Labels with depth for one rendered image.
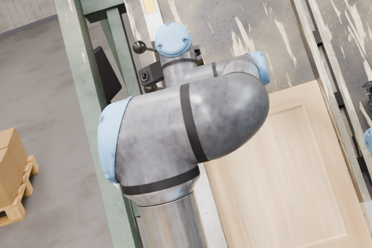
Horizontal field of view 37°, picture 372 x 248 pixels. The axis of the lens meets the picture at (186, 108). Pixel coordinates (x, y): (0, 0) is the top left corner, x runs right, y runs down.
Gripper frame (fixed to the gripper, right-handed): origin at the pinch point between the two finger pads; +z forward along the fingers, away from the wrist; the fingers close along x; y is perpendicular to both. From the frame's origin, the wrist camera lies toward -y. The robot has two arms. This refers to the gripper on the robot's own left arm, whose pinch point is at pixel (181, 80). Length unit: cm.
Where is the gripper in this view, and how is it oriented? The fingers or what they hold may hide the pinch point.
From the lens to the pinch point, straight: 149.3
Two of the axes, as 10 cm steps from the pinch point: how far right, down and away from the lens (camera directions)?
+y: 9.6, -2.9, -0.5
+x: -2.7, -9.4, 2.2
